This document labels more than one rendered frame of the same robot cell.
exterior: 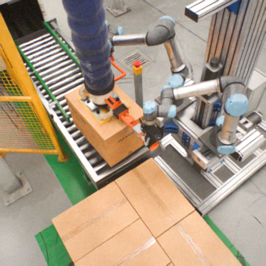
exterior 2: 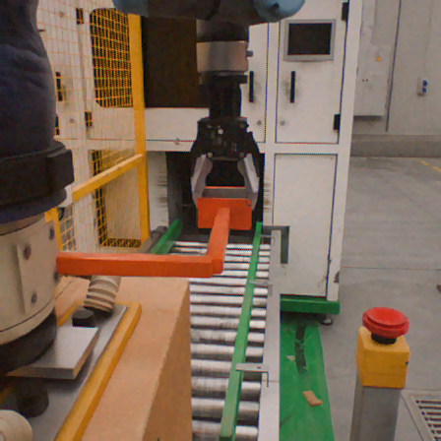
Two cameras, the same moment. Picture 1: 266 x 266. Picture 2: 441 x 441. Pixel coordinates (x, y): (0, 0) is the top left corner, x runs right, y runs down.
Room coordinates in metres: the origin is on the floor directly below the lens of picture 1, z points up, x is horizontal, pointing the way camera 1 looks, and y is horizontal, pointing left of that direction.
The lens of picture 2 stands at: (1.42, -0.27, 1.39)
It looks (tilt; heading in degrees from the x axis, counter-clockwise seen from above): 17 degrees down; 37
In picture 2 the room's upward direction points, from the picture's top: straight up
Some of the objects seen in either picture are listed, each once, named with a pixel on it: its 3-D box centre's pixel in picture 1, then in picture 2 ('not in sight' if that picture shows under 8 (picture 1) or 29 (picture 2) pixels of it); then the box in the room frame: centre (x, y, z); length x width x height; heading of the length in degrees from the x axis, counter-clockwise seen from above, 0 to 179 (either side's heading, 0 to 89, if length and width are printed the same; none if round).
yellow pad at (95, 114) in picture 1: (93, 107); not in sight; (1.56, 0.29, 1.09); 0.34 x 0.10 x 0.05; 33
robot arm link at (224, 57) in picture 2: not in sight; (224, 60); (1.98, 0.15, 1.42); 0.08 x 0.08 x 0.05
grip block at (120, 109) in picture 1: (120, 111); not in sight; (1.40, 0.08, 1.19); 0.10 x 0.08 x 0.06; 123
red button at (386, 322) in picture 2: (137, 64); (384, 326); (2.08, -0.09, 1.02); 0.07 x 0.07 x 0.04
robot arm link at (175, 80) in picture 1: (175, 84); not in sight; (1.60, -0.36, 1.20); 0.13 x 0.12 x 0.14; 155
